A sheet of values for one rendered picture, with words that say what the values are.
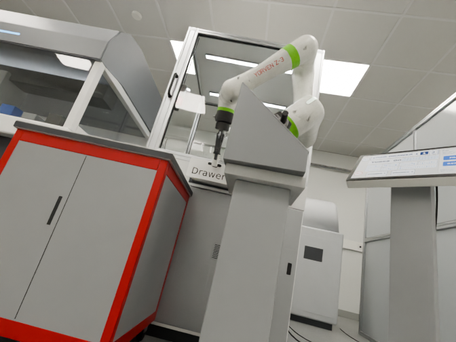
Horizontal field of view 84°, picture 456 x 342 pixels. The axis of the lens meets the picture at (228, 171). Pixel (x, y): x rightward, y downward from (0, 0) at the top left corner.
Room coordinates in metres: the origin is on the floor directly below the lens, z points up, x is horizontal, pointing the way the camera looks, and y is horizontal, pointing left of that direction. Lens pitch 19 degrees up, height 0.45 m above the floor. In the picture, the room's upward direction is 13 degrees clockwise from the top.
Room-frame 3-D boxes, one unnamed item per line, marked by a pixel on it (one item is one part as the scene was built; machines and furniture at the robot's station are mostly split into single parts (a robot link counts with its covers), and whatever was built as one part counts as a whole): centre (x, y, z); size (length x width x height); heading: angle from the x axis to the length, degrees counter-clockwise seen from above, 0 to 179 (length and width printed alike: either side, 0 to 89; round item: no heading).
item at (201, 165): (1.35, 0.08, 0.87); 0.29 x 0.02 x 0.11; 86
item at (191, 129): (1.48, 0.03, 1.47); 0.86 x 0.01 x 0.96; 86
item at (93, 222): (1.19, 0.50, 0.38); 0.62 x 0.58 x 0.76; 86
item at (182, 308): (1.93, -0.01, 0.40); 1.03 x 0.95 x 0.80; 86
